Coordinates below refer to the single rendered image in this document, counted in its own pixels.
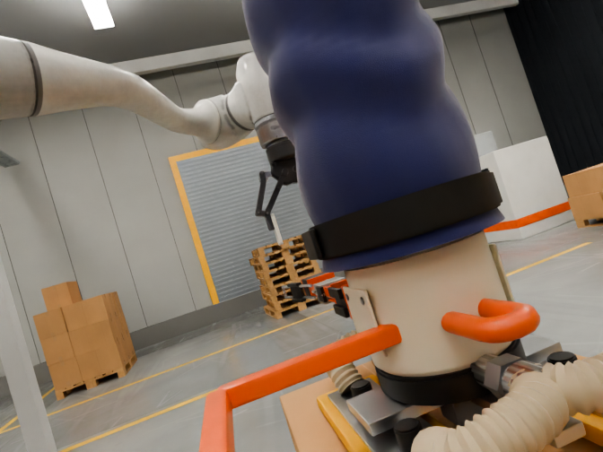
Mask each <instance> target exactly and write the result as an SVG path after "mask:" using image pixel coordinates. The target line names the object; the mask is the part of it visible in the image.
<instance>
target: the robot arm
mask: <svg viewBox="0 0 603 452"><path fill-rule="evenodd" d="M236 79H237V82H236V83H235V85H234V87H233V89H232V91H231V92H229V93H228V94H226V95H219V96H216V97H213V98H210V99H206V100H200V101H199V102H198V103H197V104H196V105H195V107H194V108H193V109H182V108H180V107H178V106H177V105H176V104H174V103H173V102H172V101H171V100H169V99H168V98H167V97H166V96H164V95H163V94H162V93H161V92H159V91H158V90H157V89H156V88H154V87H153V86H152V85H151V84H150V83H148V82H147V81H146V80H145V79H143V78H141V77H140V76H138V75H136V74H133V73H131V72H129V71H127V70H125V69H122V68H119V67H116V66H114V65H108V64H105V63H102V62H98V61H94V60H91V59H87V58H83V57H79V56H74V55H70V54H67V53H64V52H60V51H57V50H54V49H51V48H46V47H42V46H40V45H37V44H34V43H31V42H28V41H24V40H18V39H11V38H7V37H3V36H0V123H1V122H2V120H3V119H8V118H18V117H38V116H43V115H48V114H53V113H57V112H63V111H69V110H75V109H87V108H95V107H115V108H121V109H127V110H129V111H132V112H134V113H136V114H137V115H139V116H141V117H144V118H146V119H148V120H150V121H152V122H154V123H155V124H157V125H158V126H161V127H163V128H166V129H168V130H170V131H172V132H175V133H179V134H184V135H194V136H195V137H196V139H197V140H198V142H199V143H200V144H201V145H202V146H204V147H205V148H207V149H210V150H221V149H225V148H228V147H230V146H232V145H234V144H236V143H237V142H239V141H240V140H242V139H244V138H245V137H246V136H248V135H249V134H250V133H251V132H252V131H253V130H254V129H255V130H256V132H257V135H258V140H259V143H260V146H261V148H263V149H265V150H266V153H267V158H268V161H269V164H270V167H271V170H270V171H263V170H261V171H260V172H259V175H258V177H259V182H260V186H259V191H258V201H257V207H256V212H255V215H256V216H257V217H259V216H261V217H264V218H265V219H266V222H267V227H268V229H269V230H270V231H271V230H273V231H274V232H275V236H276V239H277V242H278V245H279V246H280V245H283V244H284V243H283V240H282V237H281V234H280V231H279V229H278V225H277V222H276V219H275V215H274V214H273V213H272V214H270V213H271V211H272V209H273V206H274V204H275V200H276V198H277V197H278V194H279V192H280V189H281V187H282V185H284V186H290V185H291V184H297V183H298V180H297V173H296V161H295V148H294V146H293V144H292V142H291V141H290V140H289V138H288V137H287V136H286V135H285V133H284V132H283V130H282V129H281V127H280V126H279V124H278V122H277V120H276V117H275V113H274V110H273V106H272V101H271V96H270V90H269V85H268V76H267V74H266V73H265V72H264V70H263V69H262V67H261V66H260V64H259V62H258V60H257V58H256V55H255V53H254V51H253V52H250V53H248V54H246V55H244V56H242V57H240V59H239V61H238V64H237V69H236ZM270 176H272V177H273V178H274V179H276V180H277V183H276V185H275V189H274V192H273V194H272V195H271V198H270V200H269V202H268V205H267V208H266V210H265V211H262V206H263V201H264V195H265V190H266V183H267V181H268V180H269V177H270Z"/></svg>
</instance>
